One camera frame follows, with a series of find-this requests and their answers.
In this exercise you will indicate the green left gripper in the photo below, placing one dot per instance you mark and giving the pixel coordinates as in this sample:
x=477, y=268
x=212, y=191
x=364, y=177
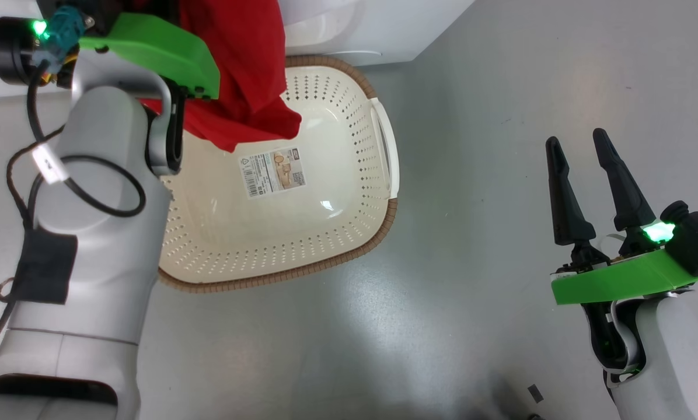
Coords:
x=156, y=49

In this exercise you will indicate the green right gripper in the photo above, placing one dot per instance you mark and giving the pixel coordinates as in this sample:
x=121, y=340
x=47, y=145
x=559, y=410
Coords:
x=623, y=280

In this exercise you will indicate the red garment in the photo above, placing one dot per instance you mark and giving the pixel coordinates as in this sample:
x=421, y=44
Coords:
x=244, y=70

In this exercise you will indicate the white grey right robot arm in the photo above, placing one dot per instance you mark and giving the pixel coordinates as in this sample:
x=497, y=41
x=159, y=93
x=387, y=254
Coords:
x=676, y=361

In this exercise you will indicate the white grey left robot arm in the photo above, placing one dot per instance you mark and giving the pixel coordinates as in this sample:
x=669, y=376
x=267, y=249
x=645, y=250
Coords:
x=104, y=280

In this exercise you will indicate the product label sticker with barcode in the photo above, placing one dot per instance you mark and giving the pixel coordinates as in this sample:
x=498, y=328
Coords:
x=272, y=172

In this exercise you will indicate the white front-load washing machine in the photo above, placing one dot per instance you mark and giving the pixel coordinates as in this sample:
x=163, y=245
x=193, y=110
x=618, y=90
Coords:
x=384, y=29

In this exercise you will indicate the cream laundry basket brown rim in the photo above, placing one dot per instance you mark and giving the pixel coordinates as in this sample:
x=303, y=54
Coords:
x=302, y=233

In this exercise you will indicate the small dark floor tape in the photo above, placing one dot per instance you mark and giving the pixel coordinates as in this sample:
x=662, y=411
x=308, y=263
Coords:
x=534, y=394

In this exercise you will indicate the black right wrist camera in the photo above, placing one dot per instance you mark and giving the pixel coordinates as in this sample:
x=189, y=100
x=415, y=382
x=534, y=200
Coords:
x=696, y=239

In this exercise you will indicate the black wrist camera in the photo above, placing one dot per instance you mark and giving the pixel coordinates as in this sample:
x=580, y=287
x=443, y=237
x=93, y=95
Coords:
x=696, y=239
x=7, y=52

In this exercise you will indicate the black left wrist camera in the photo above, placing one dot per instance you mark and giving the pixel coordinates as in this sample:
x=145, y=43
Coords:
x=7, y=52

